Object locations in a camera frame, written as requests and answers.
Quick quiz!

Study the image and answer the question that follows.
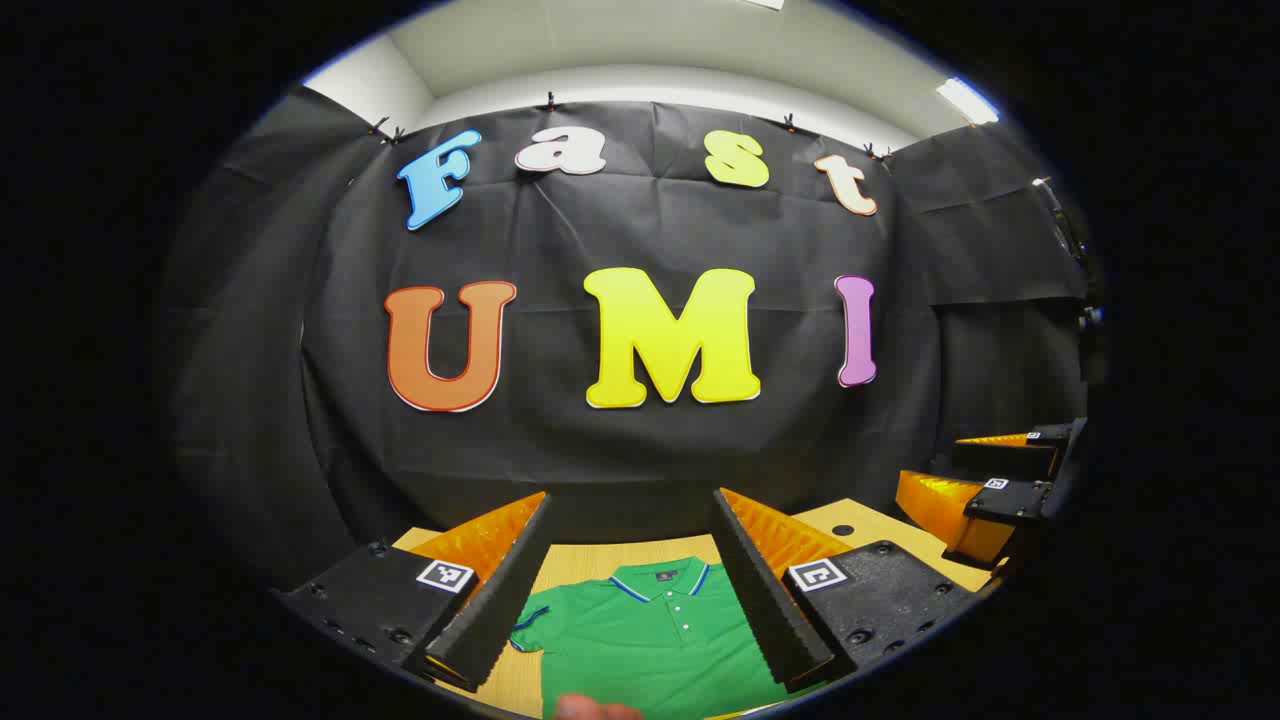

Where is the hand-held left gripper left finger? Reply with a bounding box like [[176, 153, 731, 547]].
[[278, 489, 558, 693]]

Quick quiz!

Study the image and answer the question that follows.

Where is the black backdrop cloth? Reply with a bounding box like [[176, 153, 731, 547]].
[[165, 85, 1096, 591]]

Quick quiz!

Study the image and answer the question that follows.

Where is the green T-shirt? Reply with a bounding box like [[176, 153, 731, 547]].
[[508, 560, 816, 720]]

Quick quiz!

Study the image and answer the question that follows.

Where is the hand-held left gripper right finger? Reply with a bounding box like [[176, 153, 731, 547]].
[[710, 487, 983, 694]]

